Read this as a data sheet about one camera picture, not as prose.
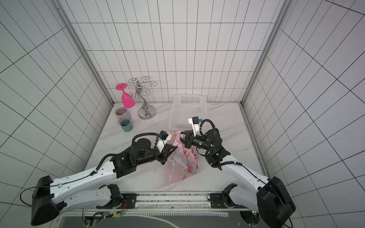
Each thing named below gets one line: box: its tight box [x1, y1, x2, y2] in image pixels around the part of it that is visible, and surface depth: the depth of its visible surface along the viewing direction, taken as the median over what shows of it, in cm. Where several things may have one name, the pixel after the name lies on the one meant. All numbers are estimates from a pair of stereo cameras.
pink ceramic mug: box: [115, 106, 132, 124], surface depth 106 cm
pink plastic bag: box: [164, 130, 199, 187], surface depth 70 cm
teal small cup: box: [120, 118, 133, 133], surface depth 102 cm
